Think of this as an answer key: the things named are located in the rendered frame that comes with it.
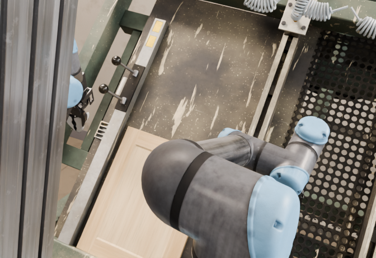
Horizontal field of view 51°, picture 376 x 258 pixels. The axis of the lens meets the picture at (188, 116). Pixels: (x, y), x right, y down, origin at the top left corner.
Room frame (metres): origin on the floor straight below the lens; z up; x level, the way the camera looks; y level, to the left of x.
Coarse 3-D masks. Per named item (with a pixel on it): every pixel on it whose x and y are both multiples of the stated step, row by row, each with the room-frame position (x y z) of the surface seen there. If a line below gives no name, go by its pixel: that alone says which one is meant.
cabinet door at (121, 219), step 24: (120, 144) 1.39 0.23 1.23; (144, 144) 1.38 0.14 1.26; (120, 168) 1.33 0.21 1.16; (120, 192) 1.28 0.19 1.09; (96, 216) 1.24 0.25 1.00; (120, 216) 1.23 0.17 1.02; (144, 216) 1.22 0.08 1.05; (96, 240) 1.18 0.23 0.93; (120, 240) 1.18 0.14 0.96; (144, 240) 1.17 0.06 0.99; (168, 240) 1.16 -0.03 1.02
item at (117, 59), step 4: (116, 56) 1.47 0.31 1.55; (112, 60) 1.46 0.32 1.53; (116, 60) 1.45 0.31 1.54; (120, 60) 1.47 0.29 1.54; (116, 64) 1.46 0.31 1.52; (120, 64) 1.48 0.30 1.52; (128, 68) 1.50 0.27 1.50; (132, 72) 1.51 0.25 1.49; (136, 72) 1.52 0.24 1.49; (136, 76) 1.52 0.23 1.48
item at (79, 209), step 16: (160, 32) 1.64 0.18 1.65; (144, 48) 1.60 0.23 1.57; (144, 64) 1.56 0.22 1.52; (128, 112) 1.46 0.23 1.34; (112, 128) 1.41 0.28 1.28; (112, 144) 1.38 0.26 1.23; (96, 160) 1.34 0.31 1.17; (96, 176) 1.31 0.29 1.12; (80, 192) 1.28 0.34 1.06; (80, 208) 1.24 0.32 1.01; (64, 224) 1.21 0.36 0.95; (80, 224) 1.22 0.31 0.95; (64, 240) 1.18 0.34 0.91
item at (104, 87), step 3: (102, 84) 1.41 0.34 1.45; (105, 84) 1.41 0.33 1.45; (99, 87) 1.40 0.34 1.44; (102, 87) 1.39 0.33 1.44; (105, 87) 1.40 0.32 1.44; (108, 87) 1.41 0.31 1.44; (99, 90) 1.39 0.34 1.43; (102, 90) 1.39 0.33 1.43; (105, 90) 1.39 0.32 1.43; (108, 90) 1.41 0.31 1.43; (102, 93) 1.40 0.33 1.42; (111, 93) 1.43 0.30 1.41; (114, 96) 1.44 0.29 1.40; (117, 96) 1.44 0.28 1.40; (120, 99) 1.45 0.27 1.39; (123, 99) 1.46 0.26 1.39; (126, 99) 1.46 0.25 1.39; (120, 102) 1.46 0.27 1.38; (123, 102) 1.45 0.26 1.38
